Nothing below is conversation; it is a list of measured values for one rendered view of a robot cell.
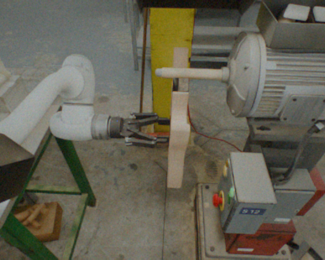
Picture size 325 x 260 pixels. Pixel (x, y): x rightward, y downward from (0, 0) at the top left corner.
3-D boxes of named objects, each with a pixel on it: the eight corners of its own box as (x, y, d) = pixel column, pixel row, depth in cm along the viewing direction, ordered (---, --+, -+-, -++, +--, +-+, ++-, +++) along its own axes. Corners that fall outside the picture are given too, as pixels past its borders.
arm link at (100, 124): (95, 144, 85) (111, 145, 85) (89, 129, 78) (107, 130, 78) (100, 124, 91) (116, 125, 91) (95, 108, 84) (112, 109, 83)
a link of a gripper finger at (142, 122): (129, 130, 86) (128, 128, 87) (159, 124, 88) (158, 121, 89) (128, 124, 83) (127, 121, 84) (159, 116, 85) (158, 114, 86)
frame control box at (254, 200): (276, 186, 90) (306, 140, 72) (294, 244, 75) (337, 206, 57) (211, 182, 91) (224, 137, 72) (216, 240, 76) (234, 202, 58)
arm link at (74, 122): (90, 143, 80) (90, 104, 78) (44, 142, 80) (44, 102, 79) (99, 139, 90) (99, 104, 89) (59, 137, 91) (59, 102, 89)
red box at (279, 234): (268, 233, 132) (294, 202, 106) (273, 257, 123) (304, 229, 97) (223, 231, 133) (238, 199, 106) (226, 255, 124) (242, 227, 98)
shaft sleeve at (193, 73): (220, 72, 74) (222, 67, 71) (220, 81, 74) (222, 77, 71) (162, 70, 75) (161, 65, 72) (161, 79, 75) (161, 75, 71)
